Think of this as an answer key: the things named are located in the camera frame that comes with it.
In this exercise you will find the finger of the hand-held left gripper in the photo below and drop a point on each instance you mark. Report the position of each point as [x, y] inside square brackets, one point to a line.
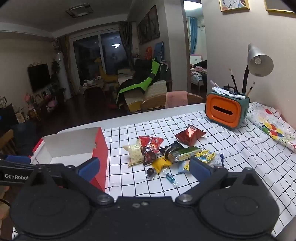
[18, 160]

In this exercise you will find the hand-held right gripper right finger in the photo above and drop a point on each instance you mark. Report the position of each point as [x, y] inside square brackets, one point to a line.
[200, 170]

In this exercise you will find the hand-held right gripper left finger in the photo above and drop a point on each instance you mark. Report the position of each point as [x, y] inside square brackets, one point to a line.
[89, 167]

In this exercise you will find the yellow cartoon snack packet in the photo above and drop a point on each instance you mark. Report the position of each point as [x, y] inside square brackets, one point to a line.
[205, 156]

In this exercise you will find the light blue snack packet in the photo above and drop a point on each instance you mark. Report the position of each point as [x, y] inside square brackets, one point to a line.
[183, 169]

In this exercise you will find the white packet with blue edge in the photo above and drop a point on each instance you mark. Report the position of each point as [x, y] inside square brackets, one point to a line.
[218, 161]

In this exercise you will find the green snack packet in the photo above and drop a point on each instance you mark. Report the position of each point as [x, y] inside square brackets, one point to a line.
[185, 154]

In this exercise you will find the blue candy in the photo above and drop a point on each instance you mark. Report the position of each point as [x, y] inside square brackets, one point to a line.
[170, 179]

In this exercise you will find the red and white cardboard box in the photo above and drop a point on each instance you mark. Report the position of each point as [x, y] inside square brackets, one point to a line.
[69, 143]

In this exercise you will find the dark red foil snack packet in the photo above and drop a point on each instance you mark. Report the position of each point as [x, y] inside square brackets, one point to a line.
[189, 136]

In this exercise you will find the black snack packet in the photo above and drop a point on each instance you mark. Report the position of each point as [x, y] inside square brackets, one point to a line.
[171, 147]

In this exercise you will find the small orange-yellow snack packet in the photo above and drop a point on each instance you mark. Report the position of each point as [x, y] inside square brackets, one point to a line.
[161, 165]

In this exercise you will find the pale yellow snack packet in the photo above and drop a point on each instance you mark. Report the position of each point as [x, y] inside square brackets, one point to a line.
[135, 154]

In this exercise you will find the round dark candy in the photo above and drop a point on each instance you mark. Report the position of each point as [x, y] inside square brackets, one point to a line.
[150, 172]

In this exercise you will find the dark chocolate snack packet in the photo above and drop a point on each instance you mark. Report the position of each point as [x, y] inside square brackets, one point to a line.
[149, 157]

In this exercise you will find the red and white snack packet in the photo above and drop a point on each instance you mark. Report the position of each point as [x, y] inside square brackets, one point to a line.
[153, 141]

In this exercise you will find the blue jeans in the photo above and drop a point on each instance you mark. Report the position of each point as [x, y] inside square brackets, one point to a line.
[25, 136]

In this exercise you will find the kraft paper bag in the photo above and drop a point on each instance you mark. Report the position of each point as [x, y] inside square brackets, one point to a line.
[20, 117]

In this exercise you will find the black water dispenser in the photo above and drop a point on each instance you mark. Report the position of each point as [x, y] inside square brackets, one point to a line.
[9, 115]

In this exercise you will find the dark wooden TV stand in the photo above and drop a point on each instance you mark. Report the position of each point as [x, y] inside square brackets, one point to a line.
[44, 104]

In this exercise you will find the pink flowers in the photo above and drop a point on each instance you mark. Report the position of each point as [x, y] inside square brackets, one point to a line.
[28, 98]

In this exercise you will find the orange and green desk organizer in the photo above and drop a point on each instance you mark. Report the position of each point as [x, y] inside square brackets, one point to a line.
[222, 109]

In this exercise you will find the pink plush bag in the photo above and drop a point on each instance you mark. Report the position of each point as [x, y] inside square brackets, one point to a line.
[52, 103]

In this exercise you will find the pink towel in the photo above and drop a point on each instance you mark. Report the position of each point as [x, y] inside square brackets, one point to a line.
[175, 99]

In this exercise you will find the coffee table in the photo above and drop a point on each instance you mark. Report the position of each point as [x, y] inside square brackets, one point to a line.
[92, 87]

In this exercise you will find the white marker pen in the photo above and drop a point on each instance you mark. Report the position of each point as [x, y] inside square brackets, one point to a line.
[229, 92]
[215, 84]

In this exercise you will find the colourful printed plastic cloth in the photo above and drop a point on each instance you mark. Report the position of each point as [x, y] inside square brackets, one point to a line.
[272, 126]

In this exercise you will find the black television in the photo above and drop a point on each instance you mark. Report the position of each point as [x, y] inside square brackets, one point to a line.
[38, 76]

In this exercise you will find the sofa with cream cover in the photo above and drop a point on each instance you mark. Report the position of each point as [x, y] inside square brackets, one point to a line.
[157, 90]

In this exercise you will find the black and green jacket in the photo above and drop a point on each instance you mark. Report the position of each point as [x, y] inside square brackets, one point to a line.
[134, 87]

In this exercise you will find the potted green plant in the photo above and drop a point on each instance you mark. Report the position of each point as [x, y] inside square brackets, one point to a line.
[55, 71]

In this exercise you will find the yellow giraffe toy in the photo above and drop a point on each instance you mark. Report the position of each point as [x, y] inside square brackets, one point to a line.
[101, 71]

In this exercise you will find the calligraphy brush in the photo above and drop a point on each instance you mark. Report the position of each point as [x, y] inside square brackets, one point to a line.
[251, 88]
[233, 80]

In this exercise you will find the white tower air conditioner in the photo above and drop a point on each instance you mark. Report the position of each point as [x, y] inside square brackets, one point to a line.
[63, 74]

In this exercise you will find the bed with pink bedding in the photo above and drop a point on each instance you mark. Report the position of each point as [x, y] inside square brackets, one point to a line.
[197, 71]

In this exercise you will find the grey and yellow curtain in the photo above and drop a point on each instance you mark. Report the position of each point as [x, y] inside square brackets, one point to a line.
[67, 64]

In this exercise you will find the glass balcony door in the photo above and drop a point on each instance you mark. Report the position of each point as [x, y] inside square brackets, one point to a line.
[92, 51]

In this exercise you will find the grey desk lamp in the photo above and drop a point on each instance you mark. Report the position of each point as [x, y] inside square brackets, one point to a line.
[260, 62]

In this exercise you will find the blue cushion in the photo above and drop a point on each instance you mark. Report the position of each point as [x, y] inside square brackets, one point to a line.
[159, 51]

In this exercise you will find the red cushion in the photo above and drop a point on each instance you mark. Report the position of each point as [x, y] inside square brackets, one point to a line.
[148, 52]

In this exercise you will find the blue bedroom curtain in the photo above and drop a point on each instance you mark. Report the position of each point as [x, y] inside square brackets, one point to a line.
[192, 34]

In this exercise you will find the ceiling air vent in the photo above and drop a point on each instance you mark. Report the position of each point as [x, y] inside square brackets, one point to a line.
[79, 10]

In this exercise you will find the gold framed picture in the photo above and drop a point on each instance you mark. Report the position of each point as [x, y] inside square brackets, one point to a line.
[233, 5]
[278, 5]

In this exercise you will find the white wall air conditioner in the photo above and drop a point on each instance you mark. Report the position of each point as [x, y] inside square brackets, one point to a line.
[201, 23]

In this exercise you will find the dark framed wall picture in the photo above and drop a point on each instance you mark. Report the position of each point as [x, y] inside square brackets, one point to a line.
[153, 23]
[143, 29]

